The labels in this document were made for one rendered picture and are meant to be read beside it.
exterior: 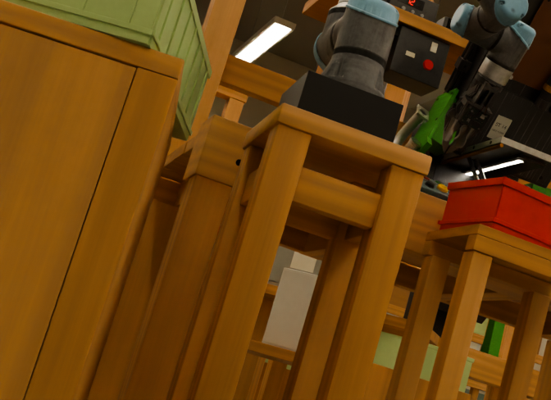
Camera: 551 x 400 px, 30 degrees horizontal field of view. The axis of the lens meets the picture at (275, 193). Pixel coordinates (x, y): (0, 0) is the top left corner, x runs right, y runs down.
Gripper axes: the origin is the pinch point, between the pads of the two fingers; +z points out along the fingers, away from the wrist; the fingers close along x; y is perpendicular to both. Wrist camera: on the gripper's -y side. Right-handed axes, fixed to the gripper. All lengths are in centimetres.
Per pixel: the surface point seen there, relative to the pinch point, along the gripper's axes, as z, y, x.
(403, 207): 2, 59, -16
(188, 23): -10, 59, -68
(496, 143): -4.4, -13.7, 14.0
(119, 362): 98, -5, -47
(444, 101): -4.4, -33.9, 0.9
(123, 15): -11, 82, -78
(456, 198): 5.9, 18.6, 3.6
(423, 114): 1.9, -35.4, -2.1
